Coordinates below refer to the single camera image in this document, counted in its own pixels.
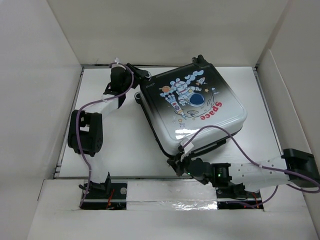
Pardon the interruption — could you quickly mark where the black white space suitcase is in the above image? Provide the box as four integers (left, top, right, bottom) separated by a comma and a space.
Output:
134, 55, 248, 158

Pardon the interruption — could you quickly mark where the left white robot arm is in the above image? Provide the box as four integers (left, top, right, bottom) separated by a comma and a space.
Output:
67, 61, 152, 199

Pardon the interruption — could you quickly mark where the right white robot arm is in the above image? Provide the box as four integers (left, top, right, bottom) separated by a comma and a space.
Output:
167, 148, 320, 197

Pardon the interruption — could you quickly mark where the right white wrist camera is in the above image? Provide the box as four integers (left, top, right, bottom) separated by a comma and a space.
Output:
180, 138, 194, 159

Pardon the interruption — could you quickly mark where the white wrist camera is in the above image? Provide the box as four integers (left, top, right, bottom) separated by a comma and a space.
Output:
109, 57, 126, 69
180, 138, 194, 159

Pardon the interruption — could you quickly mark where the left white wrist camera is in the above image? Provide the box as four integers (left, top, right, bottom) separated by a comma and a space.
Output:
109, 57, 126, 69

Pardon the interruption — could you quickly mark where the aluminium mounting rail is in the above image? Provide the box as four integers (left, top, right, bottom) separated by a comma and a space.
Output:
54, 174, 288, 203

